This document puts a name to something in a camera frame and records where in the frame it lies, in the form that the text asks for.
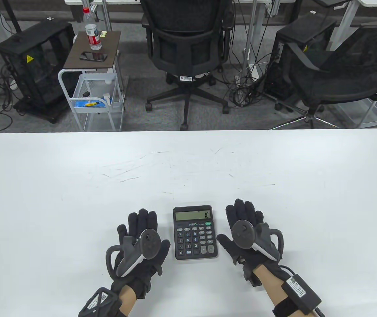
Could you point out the person's right hand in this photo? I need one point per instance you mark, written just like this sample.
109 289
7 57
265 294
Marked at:
241 209

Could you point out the person's left hand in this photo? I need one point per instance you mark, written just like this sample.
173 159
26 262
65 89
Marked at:
142 219

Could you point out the black desktop calculator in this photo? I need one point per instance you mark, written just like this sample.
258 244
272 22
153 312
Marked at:
195 237

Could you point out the person's left forearm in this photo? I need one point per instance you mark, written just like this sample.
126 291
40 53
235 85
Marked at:
127 300

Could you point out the person's right forearm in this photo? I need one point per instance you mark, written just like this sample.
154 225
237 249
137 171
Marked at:
267 280

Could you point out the grey and white hand controller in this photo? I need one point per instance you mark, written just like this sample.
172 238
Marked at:
148 246
242 234

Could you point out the yellow pen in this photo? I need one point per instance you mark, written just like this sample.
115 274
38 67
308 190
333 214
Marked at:
94 103

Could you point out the black smartphone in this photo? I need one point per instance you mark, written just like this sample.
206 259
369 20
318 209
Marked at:
93 56

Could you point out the black mesh office chair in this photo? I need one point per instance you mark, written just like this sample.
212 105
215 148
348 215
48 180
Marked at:
346 76

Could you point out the white cart with brown top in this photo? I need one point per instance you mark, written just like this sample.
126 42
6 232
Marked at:
107 46

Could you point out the black computer case yellow sticker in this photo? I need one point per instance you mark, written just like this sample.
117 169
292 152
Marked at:
40 66

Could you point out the black swivel office chair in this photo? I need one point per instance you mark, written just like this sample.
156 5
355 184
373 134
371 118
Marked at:
185 29

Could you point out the clear red-capped water bottle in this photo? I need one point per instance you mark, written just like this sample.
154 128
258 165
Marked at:
87 16

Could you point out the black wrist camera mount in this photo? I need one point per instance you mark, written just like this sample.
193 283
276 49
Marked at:
99 302

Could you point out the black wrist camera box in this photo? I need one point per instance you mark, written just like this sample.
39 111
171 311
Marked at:
302 292

